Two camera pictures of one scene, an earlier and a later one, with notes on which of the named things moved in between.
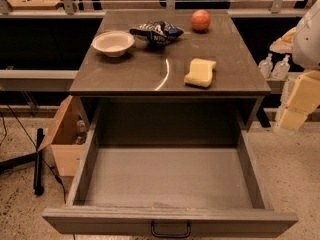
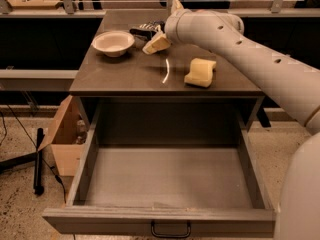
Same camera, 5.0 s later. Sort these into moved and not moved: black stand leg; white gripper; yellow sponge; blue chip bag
Moved: white gripper
Not moved: blue chip bag; yellow sponge; black stand leg
